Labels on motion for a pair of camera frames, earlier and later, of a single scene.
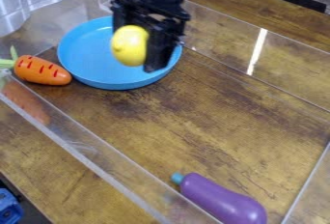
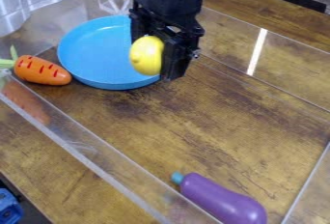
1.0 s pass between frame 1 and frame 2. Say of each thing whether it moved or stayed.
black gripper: moved
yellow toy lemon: moved
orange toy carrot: stayed
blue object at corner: stayed
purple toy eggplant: stayed
